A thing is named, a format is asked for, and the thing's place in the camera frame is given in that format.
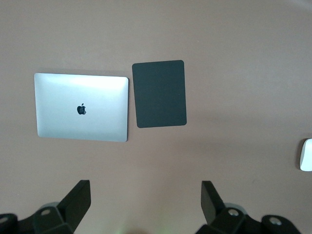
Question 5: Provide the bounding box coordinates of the white computer mouse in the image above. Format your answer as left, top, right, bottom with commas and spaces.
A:
299, 138, 312, 172

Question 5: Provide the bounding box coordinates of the black mouse pad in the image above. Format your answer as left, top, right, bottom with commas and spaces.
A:
132, 59, 187, 129

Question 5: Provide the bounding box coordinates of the brown table cover mat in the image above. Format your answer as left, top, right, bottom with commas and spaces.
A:
0, 0, 312, 234

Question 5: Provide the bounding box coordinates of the silver closed laptop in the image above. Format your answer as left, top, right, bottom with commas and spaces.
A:
34, 73, 129, 142

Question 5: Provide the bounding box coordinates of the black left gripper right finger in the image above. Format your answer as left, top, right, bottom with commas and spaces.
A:
195, 180, 299, 234

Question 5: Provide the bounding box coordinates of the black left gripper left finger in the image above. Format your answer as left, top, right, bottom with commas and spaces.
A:
0, 179, 92, 234

